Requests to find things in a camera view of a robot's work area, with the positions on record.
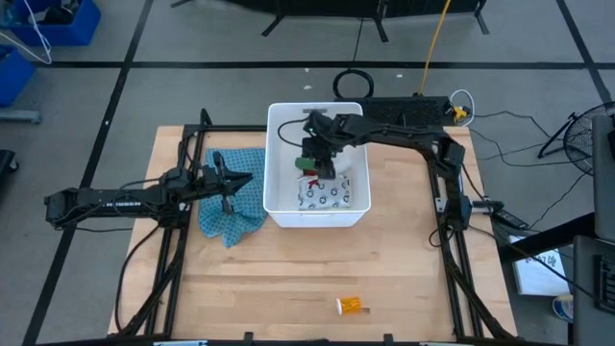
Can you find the black floor fan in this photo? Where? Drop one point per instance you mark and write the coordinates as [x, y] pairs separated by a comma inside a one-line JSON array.
[[583, 137]]

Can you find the white printed paper box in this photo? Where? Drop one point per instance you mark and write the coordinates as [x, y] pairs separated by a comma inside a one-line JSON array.
[[538, 271]]

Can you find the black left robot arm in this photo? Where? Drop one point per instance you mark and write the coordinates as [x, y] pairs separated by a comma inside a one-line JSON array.
[[115, 199]]

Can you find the black aluminium table frame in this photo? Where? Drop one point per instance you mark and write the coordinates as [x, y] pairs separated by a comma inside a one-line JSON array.
[[175, 269]]

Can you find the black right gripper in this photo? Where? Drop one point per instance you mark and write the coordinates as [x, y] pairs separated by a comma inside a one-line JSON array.
[[321, 151]]

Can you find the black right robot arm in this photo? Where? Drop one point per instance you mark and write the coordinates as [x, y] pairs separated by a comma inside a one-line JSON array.
[[418, 137]]

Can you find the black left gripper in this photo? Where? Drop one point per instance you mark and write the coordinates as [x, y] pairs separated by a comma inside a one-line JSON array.
[[214, 180]]

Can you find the orange pill bottle white cap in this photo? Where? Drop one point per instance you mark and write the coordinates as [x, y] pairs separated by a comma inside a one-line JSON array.
[[350, 305]]

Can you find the white printed plastic supply bag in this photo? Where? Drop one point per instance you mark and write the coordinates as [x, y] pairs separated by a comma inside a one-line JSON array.
[[331, 194]]

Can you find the yellow plug connector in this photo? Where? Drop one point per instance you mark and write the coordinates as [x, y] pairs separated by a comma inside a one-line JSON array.
[[460, 112]]

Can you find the black perforated electronics box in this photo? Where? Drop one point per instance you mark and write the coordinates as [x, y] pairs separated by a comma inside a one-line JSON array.
[[403, 111]]

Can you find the black power adapter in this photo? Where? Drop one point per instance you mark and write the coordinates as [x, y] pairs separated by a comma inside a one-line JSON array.
[[504, 216]]

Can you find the blue plastic bin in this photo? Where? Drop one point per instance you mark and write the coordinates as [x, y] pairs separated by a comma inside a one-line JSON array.
[[14, 74], [57, 21]]

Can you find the blue patterned cloth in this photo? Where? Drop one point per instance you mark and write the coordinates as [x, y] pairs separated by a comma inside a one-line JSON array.
[[240, 211]]

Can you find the green bottle white cap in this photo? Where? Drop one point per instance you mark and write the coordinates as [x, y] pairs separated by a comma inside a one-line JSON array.
[[305, 164]]

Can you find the black partition panel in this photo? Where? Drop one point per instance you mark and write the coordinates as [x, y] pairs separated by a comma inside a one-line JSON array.
[[336, 6]]

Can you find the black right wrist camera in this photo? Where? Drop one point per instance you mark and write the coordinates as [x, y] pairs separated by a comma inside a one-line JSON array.
[[317, 126]]

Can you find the white perforated plastic basket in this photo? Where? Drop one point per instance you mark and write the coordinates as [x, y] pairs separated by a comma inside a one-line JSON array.
[[288, 192]]

